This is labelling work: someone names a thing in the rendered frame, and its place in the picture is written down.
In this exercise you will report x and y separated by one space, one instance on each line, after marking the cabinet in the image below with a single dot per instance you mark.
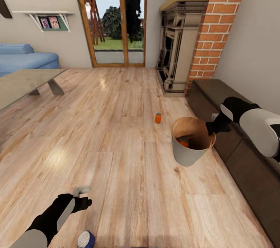
257 176

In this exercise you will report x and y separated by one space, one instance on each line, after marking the can of soda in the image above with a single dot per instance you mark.
183 142
158 118
85 239

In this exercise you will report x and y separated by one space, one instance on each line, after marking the wood fireplace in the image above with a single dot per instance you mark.
180 26

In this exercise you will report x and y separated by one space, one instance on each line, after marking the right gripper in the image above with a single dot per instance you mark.
217 126

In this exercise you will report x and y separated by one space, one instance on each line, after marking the trash can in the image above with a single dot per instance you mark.
194 130

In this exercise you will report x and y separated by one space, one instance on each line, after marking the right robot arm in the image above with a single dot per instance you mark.
262 126

